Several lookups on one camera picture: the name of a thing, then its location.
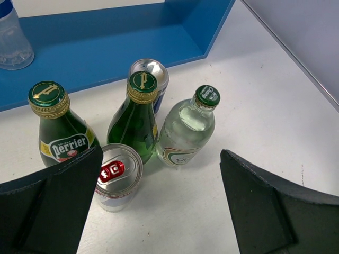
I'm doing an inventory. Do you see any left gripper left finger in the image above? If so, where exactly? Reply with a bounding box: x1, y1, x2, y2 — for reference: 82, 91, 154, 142
1, 146, 103, 253

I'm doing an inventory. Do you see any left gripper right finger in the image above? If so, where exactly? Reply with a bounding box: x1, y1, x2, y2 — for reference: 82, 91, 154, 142
220, 150, 338, 253

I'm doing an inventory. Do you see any clear Chang bottle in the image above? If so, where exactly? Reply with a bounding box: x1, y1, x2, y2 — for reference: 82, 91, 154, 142
156, 85, 220, 167

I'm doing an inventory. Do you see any blue and yellow shelf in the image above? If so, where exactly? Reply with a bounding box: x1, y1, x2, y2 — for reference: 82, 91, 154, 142
1, 1, 234, 111

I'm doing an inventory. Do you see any left green Perrier bottle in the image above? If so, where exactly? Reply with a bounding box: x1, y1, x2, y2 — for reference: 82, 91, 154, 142
28, 81, 100, 167

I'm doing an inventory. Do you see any green perrier bottle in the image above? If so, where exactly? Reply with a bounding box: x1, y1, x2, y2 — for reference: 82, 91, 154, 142
28, 81, 100, 167
106, 71, 158, 164

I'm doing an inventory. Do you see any silver can red tab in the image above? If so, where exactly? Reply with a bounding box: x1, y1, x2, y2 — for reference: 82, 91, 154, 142
95, 143, 143, 212

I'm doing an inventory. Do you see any right green Perrier bottle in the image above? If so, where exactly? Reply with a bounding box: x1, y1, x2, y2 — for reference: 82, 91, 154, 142
106, 71, 158, 164

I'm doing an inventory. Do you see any right water bottle blue label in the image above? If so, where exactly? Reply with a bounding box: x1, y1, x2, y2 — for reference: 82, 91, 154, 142
1, 0, 34, 70

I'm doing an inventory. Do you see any silver blue can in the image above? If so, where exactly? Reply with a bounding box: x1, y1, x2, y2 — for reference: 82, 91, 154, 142
128, 58, 170, 116

